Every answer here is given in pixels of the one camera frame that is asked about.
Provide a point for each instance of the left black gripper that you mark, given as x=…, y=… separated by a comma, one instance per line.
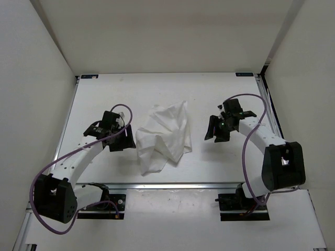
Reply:
x=126, y=141

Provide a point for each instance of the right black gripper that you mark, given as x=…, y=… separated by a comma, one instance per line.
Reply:
x=213, y=121

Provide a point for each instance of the white fabric skirt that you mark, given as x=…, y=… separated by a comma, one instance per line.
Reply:
x=165, y=136

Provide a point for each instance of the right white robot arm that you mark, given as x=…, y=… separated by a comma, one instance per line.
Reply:
x=283, y=162

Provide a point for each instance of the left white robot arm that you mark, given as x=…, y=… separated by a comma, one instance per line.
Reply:
x=57, y=195

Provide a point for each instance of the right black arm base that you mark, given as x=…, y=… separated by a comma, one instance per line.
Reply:
x=237, y=207

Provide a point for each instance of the right blue corner label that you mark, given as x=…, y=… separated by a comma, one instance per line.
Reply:
x=244, y=74

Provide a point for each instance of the blue corner label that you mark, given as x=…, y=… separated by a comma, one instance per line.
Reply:
x=92, y=76
x=244, y=74

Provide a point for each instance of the left blue corner label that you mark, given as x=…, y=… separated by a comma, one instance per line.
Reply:
x=92, y=76

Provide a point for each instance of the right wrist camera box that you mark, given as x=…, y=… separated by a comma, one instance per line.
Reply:
x=232, y=106

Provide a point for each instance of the aluminium table frame rail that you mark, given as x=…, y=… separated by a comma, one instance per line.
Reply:
x=190, y=185

